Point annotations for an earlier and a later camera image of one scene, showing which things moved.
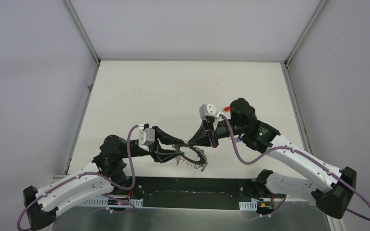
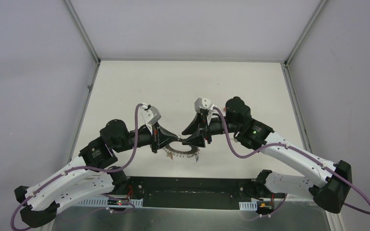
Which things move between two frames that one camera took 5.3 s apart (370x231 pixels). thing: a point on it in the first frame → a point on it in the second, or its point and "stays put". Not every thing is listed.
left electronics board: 118,201 stays put
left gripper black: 154,145 → 155,137
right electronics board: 265,205 stays put
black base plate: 190,193 stays put
